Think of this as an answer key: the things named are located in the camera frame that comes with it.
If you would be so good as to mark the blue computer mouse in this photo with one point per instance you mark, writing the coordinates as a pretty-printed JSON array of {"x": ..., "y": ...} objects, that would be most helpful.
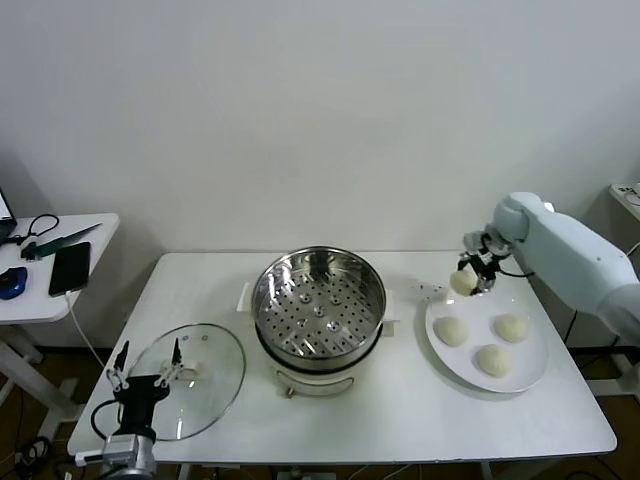
[{"x": 12, "y": 282}]

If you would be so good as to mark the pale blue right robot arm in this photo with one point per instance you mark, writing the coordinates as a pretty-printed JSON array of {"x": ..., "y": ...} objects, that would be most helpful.
[{"x": 575, "y": 260}]

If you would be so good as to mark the stainless steel steamer basket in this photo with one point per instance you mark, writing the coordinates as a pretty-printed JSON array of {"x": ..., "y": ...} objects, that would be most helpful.
[{"x": 320, "y": 320}]

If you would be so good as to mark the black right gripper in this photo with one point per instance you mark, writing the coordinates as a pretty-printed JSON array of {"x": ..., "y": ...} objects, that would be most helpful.
[{"x": 485, "y": 265}]

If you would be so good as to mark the dark green flat blade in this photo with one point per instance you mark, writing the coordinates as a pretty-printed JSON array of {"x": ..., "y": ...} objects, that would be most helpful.
[{"x": 60, "y": 242}]

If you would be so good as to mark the white electric cooker base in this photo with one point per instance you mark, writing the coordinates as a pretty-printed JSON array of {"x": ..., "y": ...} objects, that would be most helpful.
[{"x": 310, "y": 382}]

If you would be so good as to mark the large white plate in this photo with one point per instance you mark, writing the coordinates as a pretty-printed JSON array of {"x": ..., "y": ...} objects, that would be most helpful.
[{"x": 530, "y": 360}]

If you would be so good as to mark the black smartphone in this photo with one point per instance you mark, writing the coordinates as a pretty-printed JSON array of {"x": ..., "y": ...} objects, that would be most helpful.
[{"x": 70, "y": 270}]

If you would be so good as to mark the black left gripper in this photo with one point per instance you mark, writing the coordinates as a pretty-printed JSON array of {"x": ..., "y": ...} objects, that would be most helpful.
[{"x": 137, "y": 405}]

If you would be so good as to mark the white desk with frame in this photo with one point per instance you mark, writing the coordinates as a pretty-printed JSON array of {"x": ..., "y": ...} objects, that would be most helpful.
[{"x": 622, "y": 210}]

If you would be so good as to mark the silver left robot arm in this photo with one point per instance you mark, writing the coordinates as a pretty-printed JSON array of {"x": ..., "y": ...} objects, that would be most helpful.
[{"x": 130, "y": 455}]

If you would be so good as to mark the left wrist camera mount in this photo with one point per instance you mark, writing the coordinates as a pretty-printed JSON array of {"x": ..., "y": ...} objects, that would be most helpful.
[{"x": 90, "y": 456}]

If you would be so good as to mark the white side table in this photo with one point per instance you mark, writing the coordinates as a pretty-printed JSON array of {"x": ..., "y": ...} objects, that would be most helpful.
[{"x": 30, "y": 310}]

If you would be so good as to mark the black laptop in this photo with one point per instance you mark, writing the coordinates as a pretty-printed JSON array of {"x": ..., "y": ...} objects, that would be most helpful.
[{"x": 4, "y": 210}]

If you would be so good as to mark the white power strip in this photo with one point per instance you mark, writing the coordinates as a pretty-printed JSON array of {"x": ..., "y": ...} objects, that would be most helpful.
[{"x": 630, "y": 195}]

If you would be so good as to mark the round glass pot lid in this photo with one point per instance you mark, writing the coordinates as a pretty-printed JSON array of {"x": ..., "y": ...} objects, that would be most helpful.
[{"x": 215, "y": 380}]

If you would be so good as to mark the white steamed baozi bun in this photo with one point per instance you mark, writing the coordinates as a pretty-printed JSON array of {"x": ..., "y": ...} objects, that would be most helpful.
[
  {"x": 462, "y": 282},
  {"x": 494, "y": 360},
  {"x": 452, "y": 331},
  {"x": 511, "y": 328}
]

